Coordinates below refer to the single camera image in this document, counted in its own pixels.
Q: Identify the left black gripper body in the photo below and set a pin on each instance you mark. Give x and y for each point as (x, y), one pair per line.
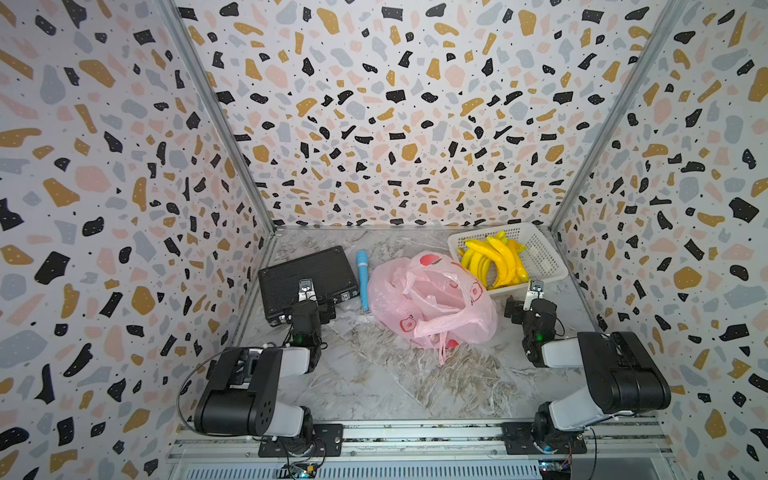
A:
(306, 305)

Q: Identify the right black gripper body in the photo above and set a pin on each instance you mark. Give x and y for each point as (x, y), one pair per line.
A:
(537, 306)

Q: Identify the yellow banana bunch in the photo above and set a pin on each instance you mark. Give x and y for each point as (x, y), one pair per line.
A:
(476, 263)
(506, 268)

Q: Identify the pink plastic bag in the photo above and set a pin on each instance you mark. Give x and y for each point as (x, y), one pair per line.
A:
(432, 302)

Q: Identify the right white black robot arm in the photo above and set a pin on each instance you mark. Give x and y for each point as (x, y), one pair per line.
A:
(621, 377)

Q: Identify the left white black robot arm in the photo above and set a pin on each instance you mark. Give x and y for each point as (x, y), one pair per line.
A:
(240, 398)

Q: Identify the yellow banana bunch in basket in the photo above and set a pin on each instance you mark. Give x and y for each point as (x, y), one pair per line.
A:
(476, 263)

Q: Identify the black flat case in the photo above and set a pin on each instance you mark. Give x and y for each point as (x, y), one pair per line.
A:
(325, 277)

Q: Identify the white plastic basket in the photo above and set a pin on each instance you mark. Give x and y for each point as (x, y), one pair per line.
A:
(540, 258)

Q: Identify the light blue cylinder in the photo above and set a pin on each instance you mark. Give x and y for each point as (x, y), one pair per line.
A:
(363, 273)

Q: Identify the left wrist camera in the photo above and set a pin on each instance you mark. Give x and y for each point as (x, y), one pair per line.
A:
(306, 290)

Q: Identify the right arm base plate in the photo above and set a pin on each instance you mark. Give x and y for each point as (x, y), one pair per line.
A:
(526, 438)

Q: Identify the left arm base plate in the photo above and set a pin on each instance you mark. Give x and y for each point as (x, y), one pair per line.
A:
(320, 440)

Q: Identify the aluminium front rail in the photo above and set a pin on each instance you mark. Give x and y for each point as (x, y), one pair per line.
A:
(630, 448)

